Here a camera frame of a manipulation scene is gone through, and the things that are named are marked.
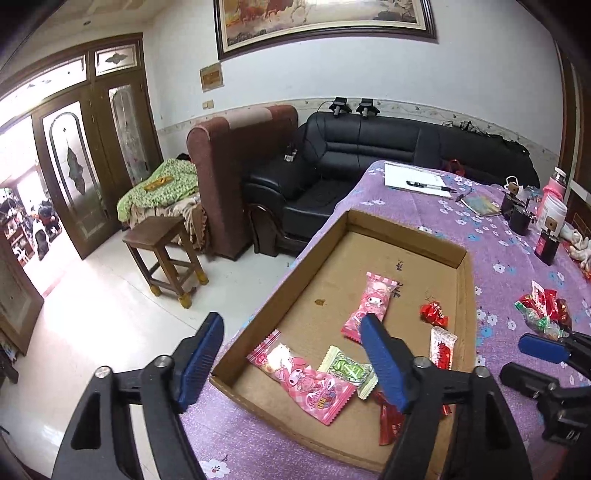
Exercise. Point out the red rectangular snack packet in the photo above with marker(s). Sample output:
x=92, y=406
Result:
x=388, y=424

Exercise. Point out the dark green twisted candy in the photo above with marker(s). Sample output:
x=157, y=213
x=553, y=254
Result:
x=549, y=330

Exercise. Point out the black device on sofa back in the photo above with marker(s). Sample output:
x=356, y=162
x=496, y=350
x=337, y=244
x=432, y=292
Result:
x=367, y=107
x=339, y=105

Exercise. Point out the white plastic jar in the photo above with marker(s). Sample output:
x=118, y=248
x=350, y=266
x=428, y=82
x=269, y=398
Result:
x=554, y=211

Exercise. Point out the black pen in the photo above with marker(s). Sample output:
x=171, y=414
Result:
x=427, y=185

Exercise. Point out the brown armchair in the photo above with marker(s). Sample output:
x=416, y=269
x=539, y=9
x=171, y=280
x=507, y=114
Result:
x=231, y=175

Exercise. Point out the green patterned blanket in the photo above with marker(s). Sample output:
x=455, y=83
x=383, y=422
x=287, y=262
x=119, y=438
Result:
x=161, y=194

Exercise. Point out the white red-label snack packet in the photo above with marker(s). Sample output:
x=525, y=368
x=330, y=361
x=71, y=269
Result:
x=443, y=348
x=537, y=293

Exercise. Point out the white paper sheets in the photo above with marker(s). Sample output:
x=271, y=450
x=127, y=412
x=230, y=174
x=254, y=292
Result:
x=406, y=175

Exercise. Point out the bright red twisted candy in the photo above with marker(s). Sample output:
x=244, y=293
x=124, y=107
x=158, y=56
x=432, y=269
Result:
x=550, y=299

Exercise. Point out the white blue plastic bag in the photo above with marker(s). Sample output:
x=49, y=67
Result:
x=531, y=191

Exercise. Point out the brown fringed blanket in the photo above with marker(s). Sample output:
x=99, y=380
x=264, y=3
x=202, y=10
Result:
x=187, y=217

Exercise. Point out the framed horse painting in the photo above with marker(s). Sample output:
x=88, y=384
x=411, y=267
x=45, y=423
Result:
x=323, y=18

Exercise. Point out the clear green-ended candy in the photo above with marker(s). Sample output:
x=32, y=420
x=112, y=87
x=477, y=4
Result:
x=528, y=309

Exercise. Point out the black leather sofa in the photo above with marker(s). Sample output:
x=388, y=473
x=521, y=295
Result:
x=369, y=143

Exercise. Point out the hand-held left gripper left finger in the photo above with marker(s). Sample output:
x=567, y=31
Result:
x=201, y=364

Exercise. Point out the pale green white candy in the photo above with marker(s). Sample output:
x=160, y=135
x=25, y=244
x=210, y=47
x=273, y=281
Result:
x=346, y=367

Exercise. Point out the pink sleeved thermos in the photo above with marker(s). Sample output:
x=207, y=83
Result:
x=556, y=187

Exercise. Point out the small red candy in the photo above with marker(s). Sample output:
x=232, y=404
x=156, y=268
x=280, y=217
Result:
x=434, y=316

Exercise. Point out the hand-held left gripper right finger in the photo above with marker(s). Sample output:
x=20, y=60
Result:
x=383, y=364

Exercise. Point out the small framed wall plaque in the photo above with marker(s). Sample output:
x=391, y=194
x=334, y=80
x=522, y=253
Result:
x=211, y=77

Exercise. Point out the colourful cover notebook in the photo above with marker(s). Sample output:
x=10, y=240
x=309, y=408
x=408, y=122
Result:
x=480, y=204

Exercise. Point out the shallow cardboard tray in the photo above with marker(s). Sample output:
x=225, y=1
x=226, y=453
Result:
x=323, y=277

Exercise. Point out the wooden stool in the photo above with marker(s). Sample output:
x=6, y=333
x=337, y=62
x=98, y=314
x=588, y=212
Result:
x=152, y=230

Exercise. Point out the black cloth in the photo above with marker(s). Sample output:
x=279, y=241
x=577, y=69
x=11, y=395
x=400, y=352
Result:
x=508, y=142

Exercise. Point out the pink cartoon snack packet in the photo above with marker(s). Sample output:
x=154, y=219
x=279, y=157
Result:
x=300, y=374
x=374, y=297

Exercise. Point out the thin dark pen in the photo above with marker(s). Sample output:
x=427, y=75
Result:
x=464, y=195

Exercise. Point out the wooden glass-panel door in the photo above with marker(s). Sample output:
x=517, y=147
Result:
x=106, y=152

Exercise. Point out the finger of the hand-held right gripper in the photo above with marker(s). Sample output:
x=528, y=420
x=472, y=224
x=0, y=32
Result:
x=540, y=346
x=521, y=378

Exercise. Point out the red bag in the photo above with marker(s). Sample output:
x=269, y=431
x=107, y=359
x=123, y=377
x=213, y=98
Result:
x=455, y=167

